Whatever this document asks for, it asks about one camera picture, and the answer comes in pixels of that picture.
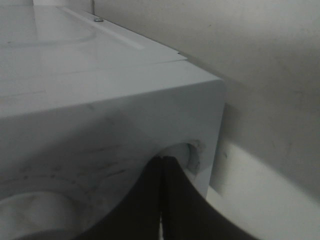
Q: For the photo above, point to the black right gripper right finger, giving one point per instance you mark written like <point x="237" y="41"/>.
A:
<point x="186" y="215"/>

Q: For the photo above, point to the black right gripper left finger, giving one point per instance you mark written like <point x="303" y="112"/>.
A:
<point x="137" y="216"/>

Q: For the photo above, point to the round white door button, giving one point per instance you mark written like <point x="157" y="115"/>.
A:
<point x="196" y="165"/>

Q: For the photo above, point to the white microwave oven body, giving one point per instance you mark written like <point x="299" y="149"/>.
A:
<point x="86" y="103"/>

